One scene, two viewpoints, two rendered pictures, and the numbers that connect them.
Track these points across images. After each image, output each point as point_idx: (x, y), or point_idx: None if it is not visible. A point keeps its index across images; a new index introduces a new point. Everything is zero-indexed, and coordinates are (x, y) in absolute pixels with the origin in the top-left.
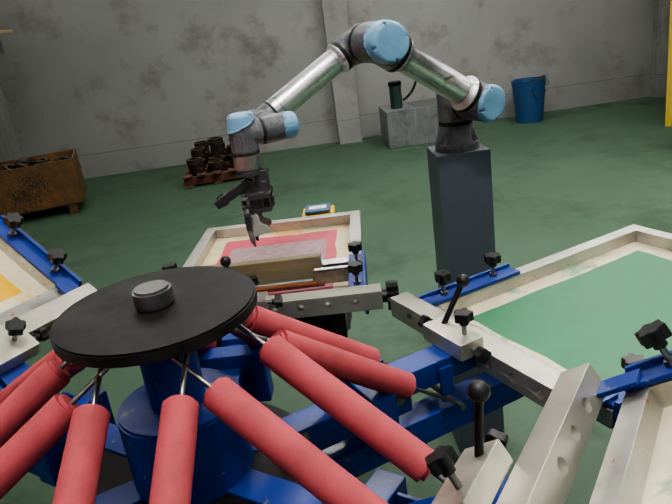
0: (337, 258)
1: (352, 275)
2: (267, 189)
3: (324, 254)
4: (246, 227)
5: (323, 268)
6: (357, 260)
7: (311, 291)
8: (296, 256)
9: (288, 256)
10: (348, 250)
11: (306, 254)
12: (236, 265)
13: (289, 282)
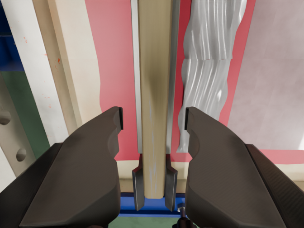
0: (171, 200)
1: (131, 201)
2: None
3: (297, 148)
4: (39, 159)
5: (134, 183)
6: (177, 210)
7: (13, 180)
8: (154, 164)
9: (160, 149)
10: (179, 221)
11: (159, 180)
12: (140, 9)
13: (136, 119)
